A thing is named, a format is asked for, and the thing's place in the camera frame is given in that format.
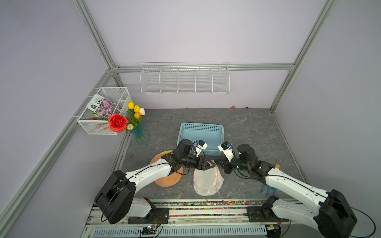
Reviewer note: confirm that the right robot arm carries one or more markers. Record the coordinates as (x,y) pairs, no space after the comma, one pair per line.
(326,211)

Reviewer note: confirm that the long white wire shelf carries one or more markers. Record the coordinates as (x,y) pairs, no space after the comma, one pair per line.
(185,79)

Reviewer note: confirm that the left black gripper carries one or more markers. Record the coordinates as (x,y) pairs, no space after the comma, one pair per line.
(203,163)

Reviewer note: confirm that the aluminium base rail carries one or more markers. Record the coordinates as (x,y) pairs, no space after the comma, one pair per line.
(206,218)

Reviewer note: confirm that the white mesh laundry bag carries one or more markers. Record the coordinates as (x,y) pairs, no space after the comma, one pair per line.
(208,182)

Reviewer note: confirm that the tulip bouquet in vase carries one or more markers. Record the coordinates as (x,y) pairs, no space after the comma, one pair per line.
(136,114)

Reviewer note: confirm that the light blue plastic basket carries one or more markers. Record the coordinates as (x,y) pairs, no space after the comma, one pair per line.
(211,134)

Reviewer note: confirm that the red artificial rose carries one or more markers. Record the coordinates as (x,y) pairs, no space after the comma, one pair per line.
(117,123)

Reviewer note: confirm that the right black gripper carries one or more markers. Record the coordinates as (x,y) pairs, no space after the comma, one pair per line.
(224,163)

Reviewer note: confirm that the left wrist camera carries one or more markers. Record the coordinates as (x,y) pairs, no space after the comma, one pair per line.
(199,147)

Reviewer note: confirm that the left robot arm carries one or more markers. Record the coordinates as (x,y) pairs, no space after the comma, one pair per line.
(116,199)

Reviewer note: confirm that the white wire corner basket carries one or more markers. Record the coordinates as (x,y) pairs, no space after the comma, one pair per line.
(100,126)

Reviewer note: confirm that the purple flower packet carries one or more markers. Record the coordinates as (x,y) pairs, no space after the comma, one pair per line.
(103,107)

